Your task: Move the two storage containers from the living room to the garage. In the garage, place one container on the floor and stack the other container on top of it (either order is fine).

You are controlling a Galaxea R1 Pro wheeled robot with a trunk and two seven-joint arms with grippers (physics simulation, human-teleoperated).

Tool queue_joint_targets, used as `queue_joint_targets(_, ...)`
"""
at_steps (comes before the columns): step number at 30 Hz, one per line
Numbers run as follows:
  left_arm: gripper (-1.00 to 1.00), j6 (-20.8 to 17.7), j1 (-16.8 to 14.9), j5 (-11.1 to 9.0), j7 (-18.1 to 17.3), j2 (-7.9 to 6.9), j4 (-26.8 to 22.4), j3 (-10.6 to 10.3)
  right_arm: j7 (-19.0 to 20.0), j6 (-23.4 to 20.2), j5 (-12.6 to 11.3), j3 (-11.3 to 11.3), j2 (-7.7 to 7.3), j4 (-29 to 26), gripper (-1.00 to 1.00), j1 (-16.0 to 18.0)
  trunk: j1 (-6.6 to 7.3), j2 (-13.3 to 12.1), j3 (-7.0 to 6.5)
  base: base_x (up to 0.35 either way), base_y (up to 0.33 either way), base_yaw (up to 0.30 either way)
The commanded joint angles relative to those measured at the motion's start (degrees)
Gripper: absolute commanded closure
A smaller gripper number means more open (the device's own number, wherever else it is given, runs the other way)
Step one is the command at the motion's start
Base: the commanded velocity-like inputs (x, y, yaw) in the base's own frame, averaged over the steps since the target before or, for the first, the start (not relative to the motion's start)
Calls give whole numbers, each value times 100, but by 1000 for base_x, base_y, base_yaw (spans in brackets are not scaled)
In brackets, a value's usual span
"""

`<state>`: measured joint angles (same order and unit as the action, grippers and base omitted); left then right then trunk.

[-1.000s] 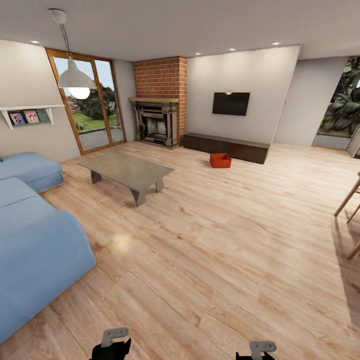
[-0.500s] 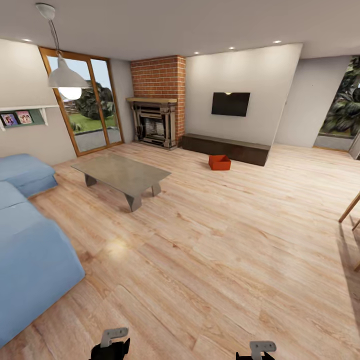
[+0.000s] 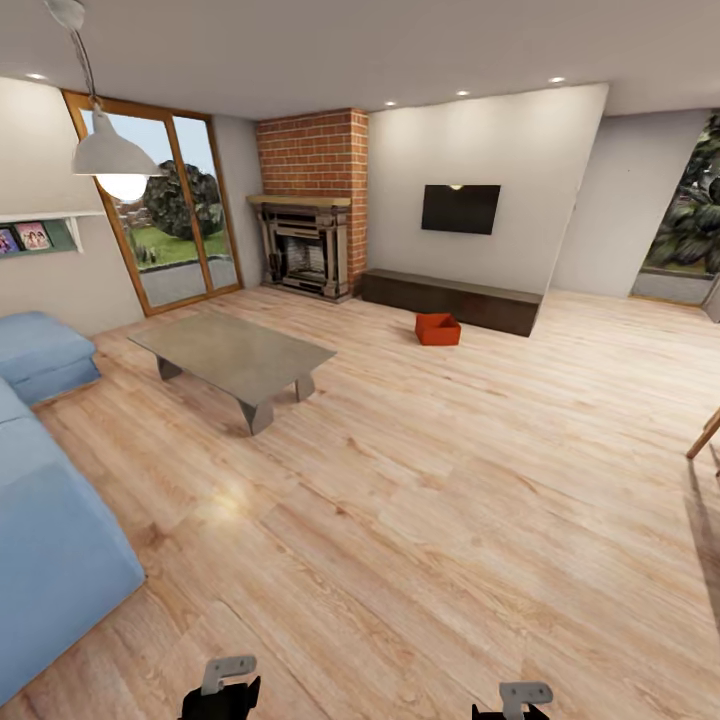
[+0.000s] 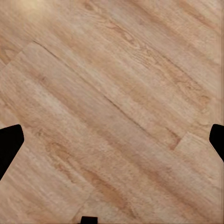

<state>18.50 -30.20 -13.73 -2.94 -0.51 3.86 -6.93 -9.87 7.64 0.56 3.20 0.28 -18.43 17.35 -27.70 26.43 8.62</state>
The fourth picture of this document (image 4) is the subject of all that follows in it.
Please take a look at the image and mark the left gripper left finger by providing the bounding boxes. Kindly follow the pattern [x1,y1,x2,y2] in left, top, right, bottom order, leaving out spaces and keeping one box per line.
[0,124,24,180]

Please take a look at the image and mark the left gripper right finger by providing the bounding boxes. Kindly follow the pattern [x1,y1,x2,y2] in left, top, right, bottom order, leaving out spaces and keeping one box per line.
[209,124,224,162]

